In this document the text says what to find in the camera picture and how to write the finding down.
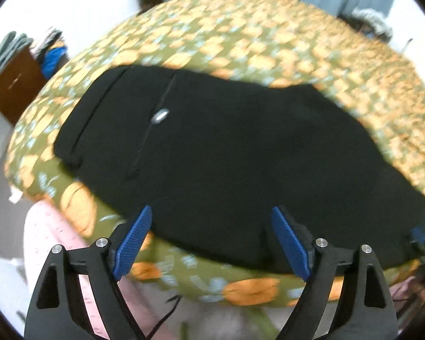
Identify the grey fluffy item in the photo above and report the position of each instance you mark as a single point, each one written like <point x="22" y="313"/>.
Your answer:
<point x="370" y="23"/>

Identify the grey folded clothes stack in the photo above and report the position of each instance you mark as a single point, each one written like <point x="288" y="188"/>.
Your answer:
<point x="11" y="45"/>

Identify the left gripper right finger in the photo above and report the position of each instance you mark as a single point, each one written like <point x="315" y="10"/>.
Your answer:
<point x="365" y="308"/>

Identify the black pants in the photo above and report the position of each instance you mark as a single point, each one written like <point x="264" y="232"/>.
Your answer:
<point x="212" y="158"/>

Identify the green orange floral bedspread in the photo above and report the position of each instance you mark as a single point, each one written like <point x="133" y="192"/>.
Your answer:
<point x="271" y="42"/>

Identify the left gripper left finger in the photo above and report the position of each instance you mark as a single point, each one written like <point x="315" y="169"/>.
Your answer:
<point x="57" y="308"/>

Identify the blue cloth pile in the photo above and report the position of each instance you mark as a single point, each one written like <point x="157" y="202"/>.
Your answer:
<point x="51" y="54"/>

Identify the brown wooden cabinet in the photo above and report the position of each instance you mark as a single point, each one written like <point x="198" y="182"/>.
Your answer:
<point x="21" y="80"/>

